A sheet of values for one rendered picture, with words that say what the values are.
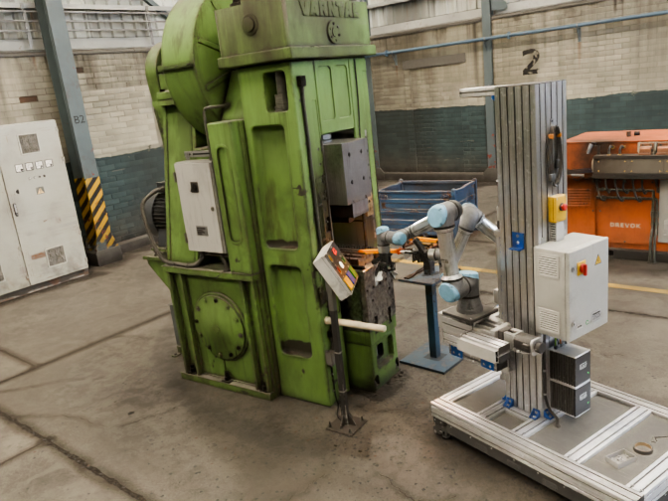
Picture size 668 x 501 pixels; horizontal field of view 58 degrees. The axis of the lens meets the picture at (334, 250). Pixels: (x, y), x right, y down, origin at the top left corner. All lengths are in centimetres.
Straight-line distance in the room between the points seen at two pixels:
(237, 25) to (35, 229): 522
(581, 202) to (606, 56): 442
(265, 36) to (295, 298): 170
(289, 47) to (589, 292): 213
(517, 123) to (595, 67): 805
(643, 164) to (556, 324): 374
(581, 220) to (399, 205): 232
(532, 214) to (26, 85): 737
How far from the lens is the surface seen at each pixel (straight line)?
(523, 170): 324
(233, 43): 400
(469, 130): 1218
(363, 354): 432
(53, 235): 865
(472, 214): 372
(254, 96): 396
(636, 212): 707
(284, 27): 374
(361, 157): 409
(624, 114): 1115
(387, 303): 437
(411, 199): 802
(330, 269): 347
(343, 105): 421
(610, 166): 689
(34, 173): 853
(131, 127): 995
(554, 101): 327
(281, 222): 405
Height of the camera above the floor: 213
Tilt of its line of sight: 15 degrees down
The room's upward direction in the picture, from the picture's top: 7 degrees counter-clockwise
